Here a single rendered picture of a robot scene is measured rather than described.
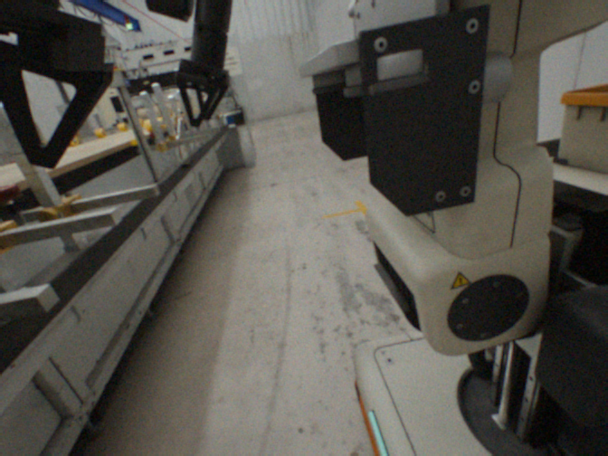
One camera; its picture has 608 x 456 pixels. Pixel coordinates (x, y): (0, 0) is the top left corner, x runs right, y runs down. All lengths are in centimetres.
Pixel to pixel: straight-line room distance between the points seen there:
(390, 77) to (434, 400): 77
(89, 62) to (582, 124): 64
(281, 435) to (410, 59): 112
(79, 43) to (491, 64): 30
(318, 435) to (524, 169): 100
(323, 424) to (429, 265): 89
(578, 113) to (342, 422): 101
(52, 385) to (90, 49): 118
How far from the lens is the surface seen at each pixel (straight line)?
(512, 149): 42
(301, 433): 120
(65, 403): 137
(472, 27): 30
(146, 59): 523
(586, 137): 67
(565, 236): 51
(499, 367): 84
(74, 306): 107
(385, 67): 27
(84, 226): 79
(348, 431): 118
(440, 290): 40
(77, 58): 21
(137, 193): 99
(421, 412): 88
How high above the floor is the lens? 102
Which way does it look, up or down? 25 degrees down
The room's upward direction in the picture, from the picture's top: 11 degrees counter-clockwise
